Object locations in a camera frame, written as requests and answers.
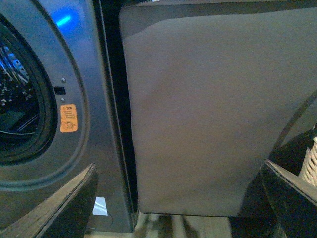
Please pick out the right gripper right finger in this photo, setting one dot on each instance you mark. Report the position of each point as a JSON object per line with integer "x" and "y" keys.
{"x": 293, "y": 200}

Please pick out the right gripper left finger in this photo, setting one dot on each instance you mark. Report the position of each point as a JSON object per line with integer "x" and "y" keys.
{"x": 65, "y": 214}

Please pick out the grey front-load washing machine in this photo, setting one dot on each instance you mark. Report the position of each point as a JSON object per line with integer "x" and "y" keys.
{"x": 52, "y": 53}

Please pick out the white sticker on washer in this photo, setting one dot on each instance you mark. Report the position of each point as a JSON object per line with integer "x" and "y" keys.
{"x": 100, "y": 208}

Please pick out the orange warning sticker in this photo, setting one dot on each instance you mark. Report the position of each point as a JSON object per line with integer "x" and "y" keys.
{"x": 69, "y": 118}

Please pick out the white rope woven basket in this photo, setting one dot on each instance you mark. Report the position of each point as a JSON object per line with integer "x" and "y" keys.
{"x": 308, "y": 171}

